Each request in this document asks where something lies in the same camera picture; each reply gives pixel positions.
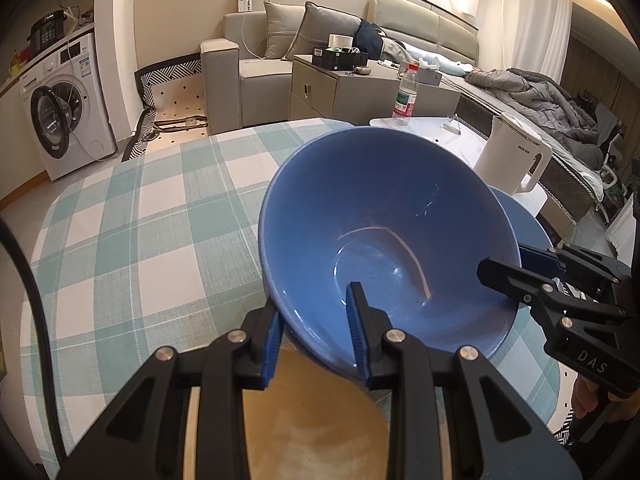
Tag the white small side table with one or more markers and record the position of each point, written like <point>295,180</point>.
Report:
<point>462,141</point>

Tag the grey blanket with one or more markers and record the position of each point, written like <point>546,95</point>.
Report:
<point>546,104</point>

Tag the cream plate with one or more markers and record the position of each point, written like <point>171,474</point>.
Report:
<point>312,424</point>

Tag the grey cushion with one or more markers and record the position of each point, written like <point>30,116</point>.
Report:
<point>283,22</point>
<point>318,23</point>

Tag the white electric kettle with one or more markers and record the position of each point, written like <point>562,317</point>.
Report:
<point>514,156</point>

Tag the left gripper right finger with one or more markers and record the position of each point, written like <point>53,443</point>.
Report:
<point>451,411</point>

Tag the right grey cushion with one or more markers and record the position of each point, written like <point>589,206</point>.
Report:
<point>318,23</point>

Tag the left grey cushion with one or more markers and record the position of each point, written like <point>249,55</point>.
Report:
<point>283,22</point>

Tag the white washing machine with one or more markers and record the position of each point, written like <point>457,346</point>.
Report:
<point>65,109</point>

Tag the light blue bowl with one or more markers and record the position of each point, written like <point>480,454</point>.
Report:
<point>532,238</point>

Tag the person's right hand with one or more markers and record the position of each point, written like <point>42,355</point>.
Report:
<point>585,400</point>

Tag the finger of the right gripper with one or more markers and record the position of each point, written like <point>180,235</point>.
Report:
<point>522,285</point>
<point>581,267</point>

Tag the clear water bottle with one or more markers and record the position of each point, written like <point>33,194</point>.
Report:
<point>406,95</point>

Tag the beige side cabinet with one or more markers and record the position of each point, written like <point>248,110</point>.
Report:
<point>344,95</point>

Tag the black tray box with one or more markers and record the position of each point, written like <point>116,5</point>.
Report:
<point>339,59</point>

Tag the grey sofa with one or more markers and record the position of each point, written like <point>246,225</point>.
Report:
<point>242,87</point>

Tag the dark blue bowl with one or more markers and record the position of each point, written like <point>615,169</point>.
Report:
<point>407,220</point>

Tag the patterned folded playpen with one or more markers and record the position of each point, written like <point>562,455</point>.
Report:
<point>173,105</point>

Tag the teal plaid tablecloth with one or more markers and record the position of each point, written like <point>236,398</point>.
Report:
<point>158,250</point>

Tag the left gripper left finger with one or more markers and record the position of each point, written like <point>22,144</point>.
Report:
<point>141,434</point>

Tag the black pressure cooker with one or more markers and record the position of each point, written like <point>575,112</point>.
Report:
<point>47,31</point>

